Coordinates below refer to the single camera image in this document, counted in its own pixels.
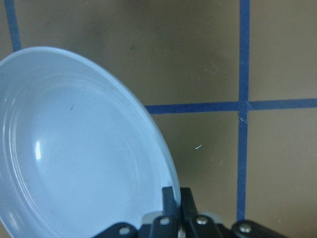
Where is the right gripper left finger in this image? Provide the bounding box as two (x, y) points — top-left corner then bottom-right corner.
(150, 187), (179, 238)

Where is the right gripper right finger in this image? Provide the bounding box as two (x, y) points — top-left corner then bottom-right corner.
(180, 187), (223, 238)

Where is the blue plate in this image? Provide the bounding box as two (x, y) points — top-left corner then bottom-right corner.
(0, 47), (180, 238)

